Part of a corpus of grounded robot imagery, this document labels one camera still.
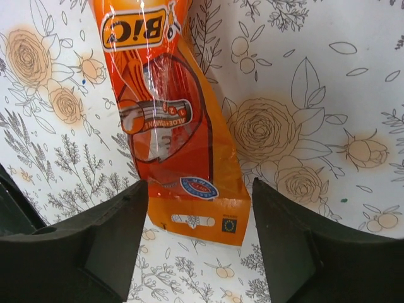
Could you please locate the floral tablecloth mat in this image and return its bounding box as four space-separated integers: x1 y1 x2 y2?
1 1 403 302

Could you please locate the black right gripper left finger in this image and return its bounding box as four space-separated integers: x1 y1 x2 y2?
1 181 148 302

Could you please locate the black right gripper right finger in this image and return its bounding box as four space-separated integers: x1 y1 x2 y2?
252 179 403 302

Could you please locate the orange small razor packet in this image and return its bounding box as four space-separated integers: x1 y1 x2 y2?
90 1 251 246

